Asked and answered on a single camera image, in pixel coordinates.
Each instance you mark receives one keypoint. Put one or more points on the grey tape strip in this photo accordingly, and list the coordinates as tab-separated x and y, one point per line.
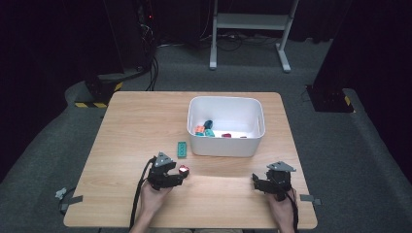
71	201
310	199

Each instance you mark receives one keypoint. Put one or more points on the orange toy block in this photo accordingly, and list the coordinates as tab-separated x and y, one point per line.
199	129

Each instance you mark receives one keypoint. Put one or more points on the red toy block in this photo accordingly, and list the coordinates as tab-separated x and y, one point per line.
226	135
183	168

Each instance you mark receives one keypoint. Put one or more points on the black striped stand base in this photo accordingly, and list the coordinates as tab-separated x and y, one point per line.
97	90
327	98

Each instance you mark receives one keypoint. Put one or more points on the white plastic bin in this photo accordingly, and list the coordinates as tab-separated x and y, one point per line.
226	147

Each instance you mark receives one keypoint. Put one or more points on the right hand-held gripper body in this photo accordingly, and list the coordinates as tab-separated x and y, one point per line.
278	181

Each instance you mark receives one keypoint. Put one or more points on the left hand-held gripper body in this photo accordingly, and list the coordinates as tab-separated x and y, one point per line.
160	176

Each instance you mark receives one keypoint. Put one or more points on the teal flat toy plate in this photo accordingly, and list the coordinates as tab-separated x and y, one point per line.
182	149

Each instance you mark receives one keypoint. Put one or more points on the white metal stand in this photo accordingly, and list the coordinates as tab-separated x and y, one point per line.
249	21

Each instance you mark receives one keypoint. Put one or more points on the person's right hand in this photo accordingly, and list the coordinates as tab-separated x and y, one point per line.
281	212

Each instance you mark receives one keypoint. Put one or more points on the person's left hand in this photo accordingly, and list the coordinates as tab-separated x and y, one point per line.
155	199

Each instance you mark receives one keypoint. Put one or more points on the black equipment rack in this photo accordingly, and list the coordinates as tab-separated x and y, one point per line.
129	32

